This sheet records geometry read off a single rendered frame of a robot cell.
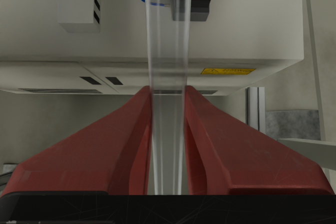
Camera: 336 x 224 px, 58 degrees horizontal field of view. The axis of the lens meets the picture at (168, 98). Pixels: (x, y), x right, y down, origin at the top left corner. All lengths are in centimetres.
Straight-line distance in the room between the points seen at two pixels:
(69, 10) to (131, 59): 11
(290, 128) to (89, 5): 87
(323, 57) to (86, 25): 95
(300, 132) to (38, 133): 91
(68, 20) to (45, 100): 73
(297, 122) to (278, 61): 67
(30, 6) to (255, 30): 34
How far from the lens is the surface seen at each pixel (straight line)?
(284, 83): 116
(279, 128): 113
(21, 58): 52
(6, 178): 110
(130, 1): 49
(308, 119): 117
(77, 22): 44
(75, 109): 111
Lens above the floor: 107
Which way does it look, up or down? 85 degrees down
